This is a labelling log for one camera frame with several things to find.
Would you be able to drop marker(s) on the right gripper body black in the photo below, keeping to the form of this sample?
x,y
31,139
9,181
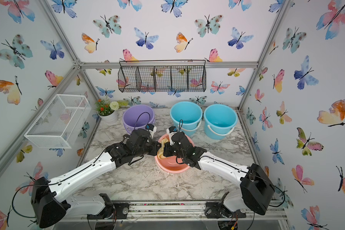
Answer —
x,y
171,151

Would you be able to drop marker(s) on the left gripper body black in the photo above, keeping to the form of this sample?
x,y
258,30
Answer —
x,y
148,149

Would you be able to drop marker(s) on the pink plastic bucket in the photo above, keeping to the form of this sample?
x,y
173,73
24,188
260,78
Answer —
x,y
169,165

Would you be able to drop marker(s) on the yellow microfiber cloth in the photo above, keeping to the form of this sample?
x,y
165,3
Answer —
x,y
164,141

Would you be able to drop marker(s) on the purple plastic bucket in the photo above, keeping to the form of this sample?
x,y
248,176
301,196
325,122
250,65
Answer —
x,y
138,116

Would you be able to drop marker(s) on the teal plastic bucket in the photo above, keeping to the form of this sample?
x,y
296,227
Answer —
x,y
187,116
220,121

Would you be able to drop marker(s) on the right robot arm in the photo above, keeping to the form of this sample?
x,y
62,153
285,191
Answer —
x,y
256,189

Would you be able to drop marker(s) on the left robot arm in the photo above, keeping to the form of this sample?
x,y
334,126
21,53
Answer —
x,y
53,199

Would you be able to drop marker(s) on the potted flower plant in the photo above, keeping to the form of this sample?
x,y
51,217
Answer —
x,y
108,111

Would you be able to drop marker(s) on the aluminium front rail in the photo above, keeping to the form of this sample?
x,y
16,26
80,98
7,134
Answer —
x,y
165,210

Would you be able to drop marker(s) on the black wire wall basket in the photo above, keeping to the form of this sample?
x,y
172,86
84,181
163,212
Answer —
x,y
162,76

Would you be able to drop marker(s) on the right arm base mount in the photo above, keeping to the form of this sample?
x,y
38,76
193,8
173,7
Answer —
x,y
218,210

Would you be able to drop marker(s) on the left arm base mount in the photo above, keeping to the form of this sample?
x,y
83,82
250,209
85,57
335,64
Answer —
x,y
115,211

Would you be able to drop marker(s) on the white wire mesh basket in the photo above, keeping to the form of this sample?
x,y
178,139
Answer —
x,y
60,122

